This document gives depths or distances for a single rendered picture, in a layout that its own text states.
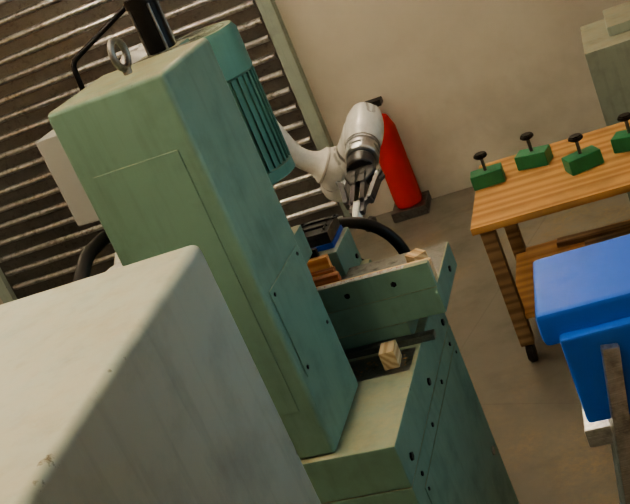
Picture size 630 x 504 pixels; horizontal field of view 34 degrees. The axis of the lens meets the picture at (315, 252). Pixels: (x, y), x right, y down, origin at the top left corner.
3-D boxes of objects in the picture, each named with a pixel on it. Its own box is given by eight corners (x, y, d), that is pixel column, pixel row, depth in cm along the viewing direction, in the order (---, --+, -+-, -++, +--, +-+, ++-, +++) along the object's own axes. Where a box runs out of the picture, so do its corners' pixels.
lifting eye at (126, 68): (139, 67, 169) (122, 30, 167) (125, 77, 164) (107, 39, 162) (131, 70, 170) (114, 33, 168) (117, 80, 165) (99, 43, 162)
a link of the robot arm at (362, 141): (372, 128, 261) (371, 143, 257) (385, 154, 266) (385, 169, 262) (339, 138, 264) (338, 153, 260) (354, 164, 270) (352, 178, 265)
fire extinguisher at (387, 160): (431, 198, 514) (390, 89, 494) (428, 213, 498) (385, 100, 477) (398, 208, 520) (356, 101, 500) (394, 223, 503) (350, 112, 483)
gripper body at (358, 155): (340, 154, 260) (338, 178, 254) (371, 145, 257) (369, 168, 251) (352, 175, 265) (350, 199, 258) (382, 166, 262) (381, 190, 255)
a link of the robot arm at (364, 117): (389, 137, 263) (372, 173, 272) (391, 101, 273) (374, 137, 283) (349, 125, 261) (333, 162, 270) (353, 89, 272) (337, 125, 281)
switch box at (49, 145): (130, 195, 179) (89, 112, 174) (107, 218, 171) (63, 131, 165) (101, 204, 182) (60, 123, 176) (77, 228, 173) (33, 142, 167)
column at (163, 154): (362, 384, 197) (210, 34, 172) (338, 454, 177) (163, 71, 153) (259, 407, 205) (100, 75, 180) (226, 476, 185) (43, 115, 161)
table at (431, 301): (463, 245, 228) (454, 222, 225) (448, 312, 201) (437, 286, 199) (226, 308, 249) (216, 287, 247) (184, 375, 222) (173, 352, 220)
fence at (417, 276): (437, 283, 200) (428, 258, 198) (436, 286, 199) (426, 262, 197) (176, 349, 222) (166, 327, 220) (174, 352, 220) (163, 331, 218)
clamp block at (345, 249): (364, 259, 235) (350, 225, 232) (352, 286, 223) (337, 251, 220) (306, 275, 240) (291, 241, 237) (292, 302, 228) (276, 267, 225)
